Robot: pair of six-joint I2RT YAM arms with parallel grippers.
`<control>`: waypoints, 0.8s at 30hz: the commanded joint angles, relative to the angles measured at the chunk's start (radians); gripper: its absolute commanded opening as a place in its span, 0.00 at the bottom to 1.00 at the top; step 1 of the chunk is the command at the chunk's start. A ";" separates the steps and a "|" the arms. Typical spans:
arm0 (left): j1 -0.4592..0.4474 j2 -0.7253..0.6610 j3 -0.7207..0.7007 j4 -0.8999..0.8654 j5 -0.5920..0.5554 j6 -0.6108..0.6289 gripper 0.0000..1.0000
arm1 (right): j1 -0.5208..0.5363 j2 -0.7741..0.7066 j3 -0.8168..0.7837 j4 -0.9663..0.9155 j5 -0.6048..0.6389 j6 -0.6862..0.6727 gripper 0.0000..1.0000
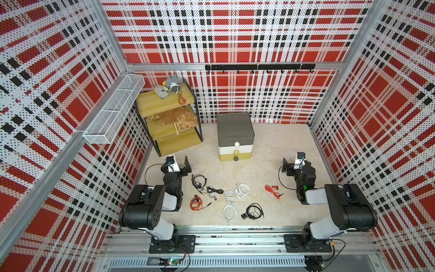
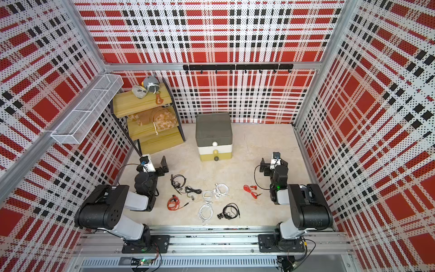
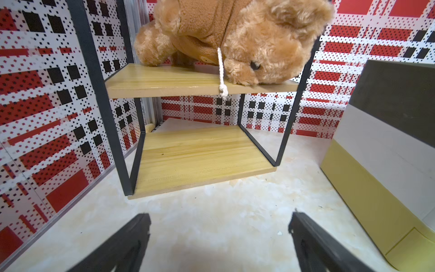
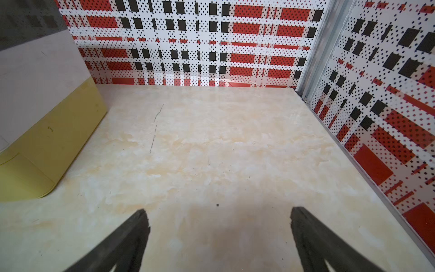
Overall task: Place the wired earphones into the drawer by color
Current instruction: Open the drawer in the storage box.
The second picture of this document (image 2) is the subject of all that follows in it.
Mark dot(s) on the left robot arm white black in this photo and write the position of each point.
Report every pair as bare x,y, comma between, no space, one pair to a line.
103,209

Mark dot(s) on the white earphones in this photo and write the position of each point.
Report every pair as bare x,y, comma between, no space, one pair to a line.
206,212
208,195
221,190

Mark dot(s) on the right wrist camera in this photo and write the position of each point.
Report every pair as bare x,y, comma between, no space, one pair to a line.
276,160

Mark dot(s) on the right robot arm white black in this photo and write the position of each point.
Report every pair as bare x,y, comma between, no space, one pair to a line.
309,210

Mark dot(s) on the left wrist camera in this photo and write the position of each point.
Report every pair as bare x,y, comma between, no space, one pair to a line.
146,163

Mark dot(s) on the grey plush toy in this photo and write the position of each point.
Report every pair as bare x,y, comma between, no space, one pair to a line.
151,84

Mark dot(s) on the white drawer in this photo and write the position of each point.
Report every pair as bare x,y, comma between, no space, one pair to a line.
207,150

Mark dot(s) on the black earphones upper left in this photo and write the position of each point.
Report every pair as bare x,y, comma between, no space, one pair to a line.
178,182

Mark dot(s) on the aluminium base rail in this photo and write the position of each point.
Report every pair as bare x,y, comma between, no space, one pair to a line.
223,247

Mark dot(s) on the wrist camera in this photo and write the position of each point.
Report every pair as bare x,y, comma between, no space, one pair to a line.
276,160
146,163

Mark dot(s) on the black earphones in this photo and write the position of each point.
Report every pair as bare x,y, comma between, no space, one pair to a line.
178,182
230,211
190,192

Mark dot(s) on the three-drawer storage cabinet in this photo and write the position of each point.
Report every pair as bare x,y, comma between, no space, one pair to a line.
213,123

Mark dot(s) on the black earphones lower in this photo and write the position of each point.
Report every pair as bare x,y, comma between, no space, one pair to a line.
230,211

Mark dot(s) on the black earphones middle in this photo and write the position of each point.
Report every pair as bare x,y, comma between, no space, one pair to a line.
190,192

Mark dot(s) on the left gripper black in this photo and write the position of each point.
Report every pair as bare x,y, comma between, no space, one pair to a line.
160,170

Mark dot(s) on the tan plush toy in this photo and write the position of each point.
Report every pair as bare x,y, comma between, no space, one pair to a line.
161,118

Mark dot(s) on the green circuit board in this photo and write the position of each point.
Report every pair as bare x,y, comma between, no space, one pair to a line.
141,262

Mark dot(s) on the wooden three-tier shelf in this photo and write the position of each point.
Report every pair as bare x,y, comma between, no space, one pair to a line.
145,139

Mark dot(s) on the white wire mesh basket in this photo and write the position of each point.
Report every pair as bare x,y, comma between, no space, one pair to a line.
76,125

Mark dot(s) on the white grey cap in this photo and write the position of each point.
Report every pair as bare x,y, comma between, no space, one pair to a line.
139,91

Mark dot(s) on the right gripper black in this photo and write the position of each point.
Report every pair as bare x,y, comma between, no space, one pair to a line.
267,167

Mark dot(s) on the orange small toy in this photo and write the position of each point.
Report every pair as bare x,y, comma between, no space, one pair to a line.
159,100

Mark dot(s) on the black wall hook rail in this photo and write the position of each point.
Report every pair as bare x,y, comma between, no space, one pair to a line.
243,67

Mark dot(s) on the red earphones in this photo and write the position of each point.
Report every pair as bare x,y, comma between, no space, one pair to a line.
174,204
252,190

